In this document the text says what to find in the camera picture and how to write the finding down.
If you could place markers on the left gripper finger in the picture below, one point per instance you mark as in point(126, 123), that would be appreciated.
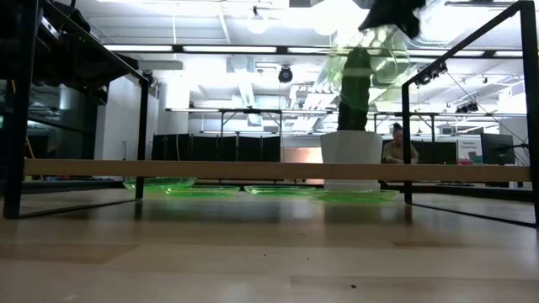
point(126, 63)

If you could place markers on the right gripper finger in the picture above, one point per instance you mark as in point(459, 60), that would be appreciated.
point(391, 24)

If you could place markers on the translucent green round plate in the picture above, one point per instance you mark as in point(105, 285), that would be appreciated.
point(202, 191)
point(391, 63)
point(280, 191)
point(162, 182)

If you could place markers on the white cabinet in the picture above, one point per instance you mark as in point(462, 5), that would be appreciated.
point(122, 118)

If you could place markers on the tall green cactus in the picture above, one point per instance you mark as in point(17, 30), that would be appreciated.
point(351, 118)

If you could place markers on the long ceiling light strip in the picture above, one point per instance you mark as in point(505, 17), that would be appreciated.
point(227, 49)

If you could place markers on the black partition panels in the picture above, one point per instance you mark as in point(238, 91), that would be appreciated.
point(202, 148)

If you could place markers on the black round hanging device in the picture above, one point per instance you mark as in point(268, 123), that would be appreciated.
point(285, 75)

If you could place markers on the person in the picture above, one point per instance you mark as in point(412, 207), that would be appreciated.
point(396, 152)

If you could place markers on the white hexagonal plant pot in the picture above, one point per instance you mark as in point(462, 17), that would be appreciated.
point(351, 147)

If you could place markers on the round white ceiling lamp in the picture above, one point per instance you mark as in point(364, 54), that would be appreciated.
point(257, 23)

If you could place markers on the white poster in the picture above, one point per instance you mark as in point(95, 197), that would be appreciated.
point(468, 147)

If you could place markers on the brown board panel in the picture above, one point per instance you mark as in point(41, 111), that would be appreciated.
point(301, 155)

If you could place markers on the black computer monitor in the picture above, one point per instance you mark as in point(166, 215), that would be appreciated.
point(497, 149)

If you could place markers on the wooden shelf black metal frame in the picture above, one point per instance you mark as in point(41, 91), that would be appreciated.
point(269, 170)

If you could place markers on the black aluminium rig frame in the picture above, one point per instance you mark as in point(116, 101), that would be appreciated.
point(463, 192)

